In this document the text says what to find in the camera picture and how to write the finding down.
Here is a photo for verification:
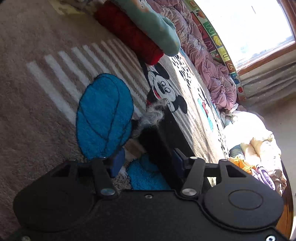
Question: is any orange garment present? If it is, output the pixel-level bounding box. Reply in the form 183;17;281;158
228;156;256;175

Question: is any purple printed garment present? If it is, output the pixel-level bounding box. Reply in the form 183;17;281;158
251;166;275;191

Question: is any cream fleece garment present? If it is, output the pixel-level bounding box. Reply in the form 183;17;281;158
223;110;283;177

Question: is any pink rumpled quilt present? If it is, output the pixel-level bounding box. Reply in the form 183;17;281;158
147;1;237;110

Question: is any Mickey Mouse plush blanket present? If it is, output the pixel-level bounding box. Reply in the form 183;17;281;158
0;0;230;232

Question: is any colourful alphabet foam mat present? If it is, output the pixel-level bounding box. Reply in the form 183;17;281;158
184;1;247;102

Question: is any light blue folded garment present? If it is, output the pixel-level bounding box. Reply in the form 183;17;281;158
113;0;181;57

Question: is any red folded garment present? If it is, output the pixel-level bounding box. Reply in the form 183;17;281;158
94;1;164;65

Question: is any window with white frame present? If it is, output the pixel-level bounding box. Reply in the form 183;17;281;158
196;1;295;76

